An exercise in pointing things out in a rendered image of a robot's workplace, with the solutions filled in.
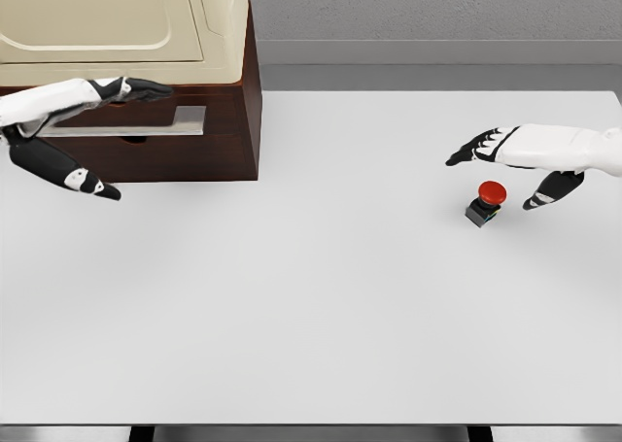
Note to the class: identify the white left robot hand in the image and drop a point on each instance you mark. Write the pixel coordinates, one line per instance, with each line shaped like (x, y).
(44, 102)

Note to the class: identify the brown and beige cabinet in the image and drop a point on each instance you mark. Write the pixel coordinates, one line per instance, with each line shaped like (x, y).
(121, 19)

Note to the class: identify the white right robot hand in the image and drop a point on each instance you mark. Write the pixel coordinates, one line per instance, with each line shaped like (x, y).
(539, 146)

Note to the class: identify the plain brown wooden drawer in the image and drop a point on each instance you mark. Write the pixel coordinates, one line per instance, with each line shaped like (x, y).
(194, 153)

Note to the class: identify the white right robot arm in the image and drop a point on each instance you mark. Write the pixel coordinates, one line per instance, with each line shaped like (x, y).
(613, 150)

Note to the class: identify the red emergency stop switch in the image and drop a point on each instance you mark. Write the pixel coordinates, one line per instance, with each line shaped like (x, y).
(491, 193)

